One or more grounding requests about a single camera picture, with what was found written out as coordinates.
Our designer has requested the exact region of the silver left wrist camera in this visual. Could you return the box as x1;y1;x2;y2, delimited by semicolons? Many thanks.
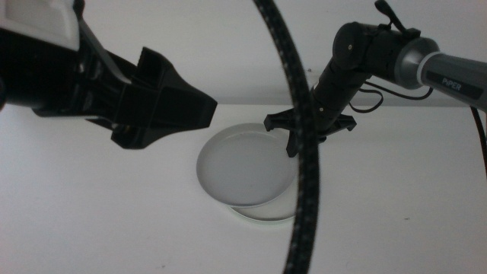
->
0;0;83;51

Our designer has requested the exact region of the white shallow bowl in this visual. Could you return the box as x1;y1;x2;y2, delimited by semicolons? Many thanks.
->
228;178;300;223

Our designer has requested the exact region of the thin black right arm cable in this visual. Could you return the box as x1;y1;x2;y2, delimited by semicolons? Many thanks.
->
348;0;487;180

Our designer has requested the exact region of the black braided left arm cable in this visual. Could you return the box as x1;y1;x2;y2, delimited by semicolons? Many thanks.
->
253;0;321;274

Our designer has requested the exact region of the grey shallow bowl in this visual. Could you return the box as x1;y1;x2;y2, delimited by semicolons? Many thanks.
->
196;122;300;209

